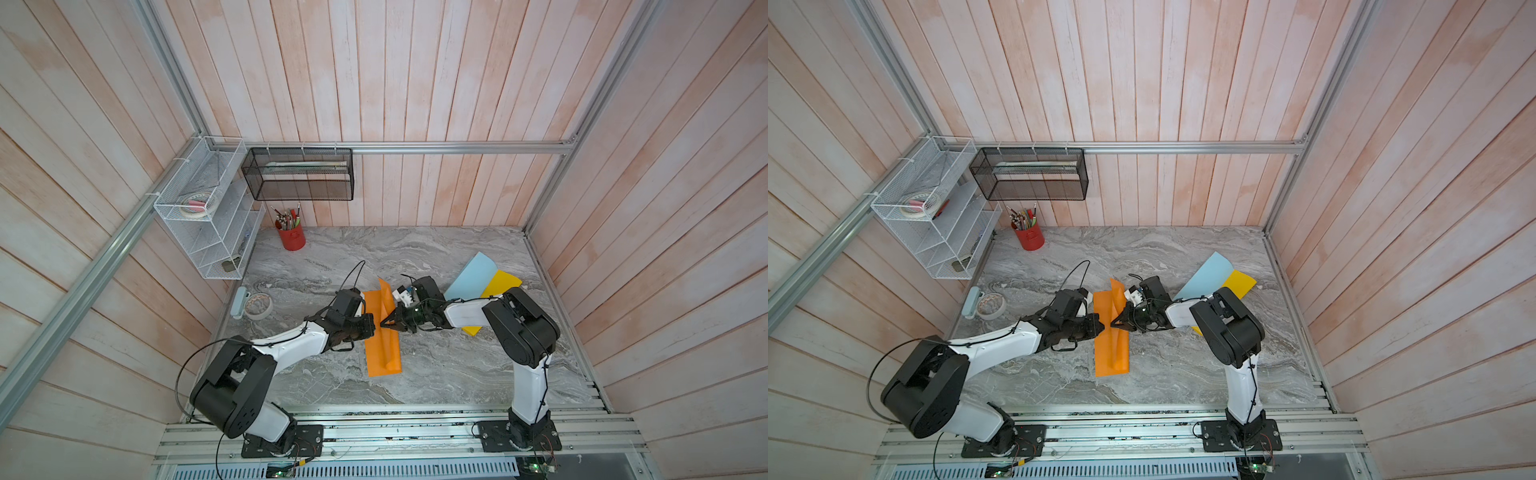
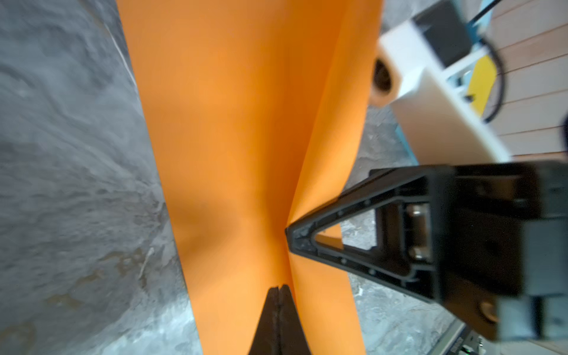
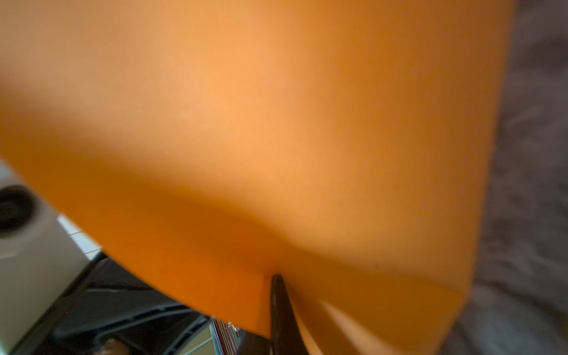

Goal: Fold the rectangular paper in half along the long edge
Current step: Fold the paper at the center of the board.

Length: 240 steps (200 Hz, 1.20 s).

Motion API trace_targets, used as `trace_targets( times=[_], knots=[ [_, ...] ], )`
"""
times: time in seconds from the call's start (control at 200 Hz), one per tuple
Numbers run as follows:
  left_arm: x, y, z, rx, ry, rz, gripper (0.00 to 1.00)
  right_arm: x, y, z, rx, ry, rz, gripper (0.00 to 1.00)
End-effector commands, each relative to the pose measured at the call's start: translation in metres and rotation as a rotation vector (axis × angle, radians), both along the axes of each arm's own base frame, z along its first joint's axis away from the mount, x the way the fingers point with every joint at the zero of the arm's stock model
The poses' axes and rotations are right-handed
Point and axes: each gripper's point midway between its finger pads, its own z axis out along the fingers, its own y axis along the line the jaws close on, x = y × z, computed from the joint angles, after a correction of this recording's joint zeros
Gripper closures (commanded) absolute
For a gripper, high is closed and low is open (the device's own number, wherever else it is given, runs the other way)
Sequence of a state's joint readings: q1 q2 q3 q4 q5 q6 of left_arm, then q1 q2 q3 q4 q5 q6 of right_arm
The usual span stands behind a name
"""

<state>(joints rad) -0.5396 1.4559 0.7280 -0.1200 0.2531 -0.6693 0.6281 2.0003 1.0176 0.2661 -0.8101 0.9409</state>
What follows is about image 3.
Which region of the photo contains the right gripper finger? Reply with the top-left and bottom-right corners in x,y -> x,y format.
270,275 -> 309,355

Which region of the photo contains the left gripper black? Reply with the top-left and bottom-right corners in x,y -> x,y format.
12,253 -> 212,354

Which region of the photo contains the orange paper sheet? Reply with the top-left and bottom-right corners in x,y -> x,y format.
1,1 -> 516,354

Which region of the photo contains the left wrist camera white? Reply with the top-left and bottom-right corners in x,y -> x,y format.
1,164 -> 87,354

